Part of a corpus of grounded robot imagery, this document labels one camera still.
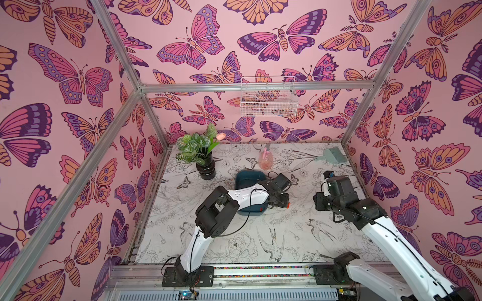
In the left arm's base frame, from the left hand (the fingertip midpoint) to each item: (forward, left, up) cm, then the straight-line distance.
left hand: (288, 202), depth 92 cm
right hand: (-5, -7, +15) cm, 18 cm away
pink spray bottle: (+32, +9, -4) cm, 34 cm away
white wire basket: (+43, +9, +32) cm, 54 cm away
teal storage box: (-12, +19, +31) cm, 38 cm away
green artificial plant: (+16, +43, +23) cm, 51 cm away
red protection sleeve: (0, -1, -3) cm, 3 cm away
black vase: (+15, +41, +5) cm, 44 cm away
